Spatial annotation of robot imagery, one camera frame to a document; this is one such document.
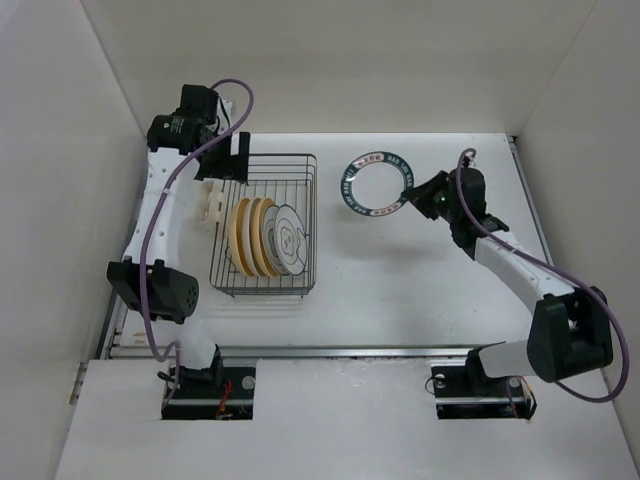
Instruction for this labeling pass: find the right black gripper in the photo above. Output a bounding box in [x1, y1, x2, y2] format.
[401, 170, 460, 224]

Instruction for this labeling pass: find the white plate green rim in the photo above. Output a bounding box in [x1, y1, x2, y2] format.
[340, 151, 414, 217]

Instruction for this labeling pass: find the yellow bear plate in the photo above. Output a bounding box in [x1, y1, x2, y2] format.
[228, 197, 253, 277]

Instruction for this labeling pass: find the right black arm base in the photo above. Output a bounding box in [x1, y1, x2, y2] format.
[425, 350, 538, 421]

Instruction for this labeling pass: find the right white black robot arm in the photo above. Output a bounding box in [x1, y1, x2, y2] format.
[402, 168, 613, 394]

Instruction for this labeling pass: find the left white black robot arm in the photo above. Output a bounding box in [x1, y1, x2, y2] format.
[107, 84, 250, 397]

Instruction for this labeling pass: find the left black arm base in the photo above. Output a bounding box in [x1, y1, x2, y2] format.
[159, 365, 256, 421]

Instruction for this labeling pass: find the white plastic cutlery holder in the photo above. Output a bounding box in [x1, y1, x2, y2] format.
[193, 179, 225, 232]

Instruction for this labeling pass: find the grey patterned plate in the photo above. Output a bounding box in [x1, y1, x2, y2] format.
[264, 205, 283, 275]

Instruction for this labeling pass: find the white plate black outline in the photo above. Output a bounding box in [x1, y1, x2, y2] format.
[274, 204, 307, 276]

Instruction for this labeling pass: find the black wire dish rack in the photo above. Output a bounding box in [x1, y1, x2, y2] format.
[209, 153, 317, 297]

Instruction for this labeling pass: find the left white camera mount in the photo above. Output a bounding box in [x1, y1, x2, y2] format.
[217, 98, 235, 134]

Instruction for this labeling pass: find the metal rail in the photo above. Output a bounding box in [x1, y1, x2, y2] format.
[102, 342, 501, 360]

